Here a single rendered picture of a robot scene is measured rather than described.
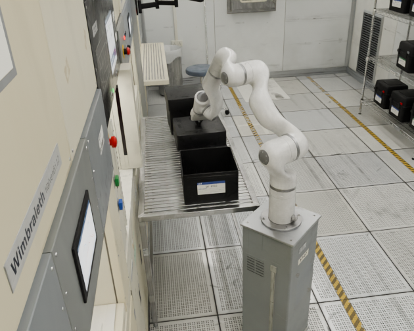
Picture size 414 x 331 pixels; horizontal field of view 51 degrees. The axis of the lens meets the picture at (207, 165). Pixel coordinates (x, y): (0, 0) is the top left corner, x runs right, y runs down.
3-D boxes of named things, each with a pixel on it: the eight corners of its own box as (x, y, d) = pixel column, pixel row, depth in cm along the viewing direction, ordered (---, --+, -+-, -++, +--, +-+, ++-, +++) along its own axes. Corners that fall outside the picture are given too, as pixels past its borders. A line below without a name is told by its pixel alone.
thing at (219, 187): (184, 205, 216) (182, 175, 208) (181, 178, 240) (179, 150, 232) (239, 200, 218) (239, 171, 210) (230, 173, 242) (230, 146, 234)
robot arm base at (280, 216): (309, 216, 204) (311, 182, 195) (289, 236, 191) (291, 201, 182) (273, 203, 214) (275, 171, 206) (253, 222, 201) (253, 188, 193)
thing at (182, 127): (227, 146, 252) (227, 126, 246) (177, 152, 248) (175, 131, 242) (218, 127, 278) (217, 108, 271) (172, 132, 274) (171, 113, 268)
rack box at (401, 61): (392, 66, 442) (397, 39, 430) (419, 64, 443) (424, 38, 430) (405, 74, 416) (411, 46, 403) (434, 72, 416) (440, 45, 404)
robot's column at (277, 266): (309, 327, 241) (321, 215, 204) (284, 362, 221) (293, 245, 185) (266, 305, 256) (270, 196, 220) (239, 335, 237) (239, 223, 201)
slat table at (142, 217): (257, 314, 250) (259, 205, 213) (152, 328, 244) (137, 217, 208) (223, 196, 363) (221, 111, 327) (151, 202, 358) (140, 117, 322)
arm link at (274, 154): (302, 186, 192) (306, 138, 181) (270, 200, 183) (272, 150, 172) (283, 175, 201) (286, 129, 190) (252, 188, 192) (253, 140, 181)
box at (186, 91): (212, 131, 295) (211, 95, 283) (171, 135, 291) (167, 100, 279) (204, 115, 320) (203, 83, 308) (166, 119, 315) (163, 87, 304)
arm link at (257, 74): (275, 170, 187) (302, 159, 195) (290, 159, 177) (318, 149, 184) (225, 73, 197) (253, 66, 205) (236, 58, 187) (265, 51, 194)
